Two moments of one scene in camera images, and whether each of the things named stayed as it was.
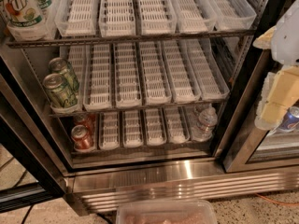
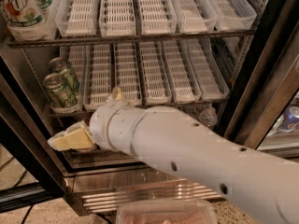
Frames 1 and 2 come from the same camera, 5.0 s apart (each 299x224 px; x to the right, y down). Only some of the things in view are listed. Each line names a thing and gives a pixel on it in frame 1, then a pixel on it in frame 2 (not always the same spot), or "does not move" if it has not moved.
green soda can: (59, 65) does not move
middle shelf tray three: (156, 82) does not move
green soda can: (61, 91) does not move
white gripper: (287, 44) -> (99, 125)
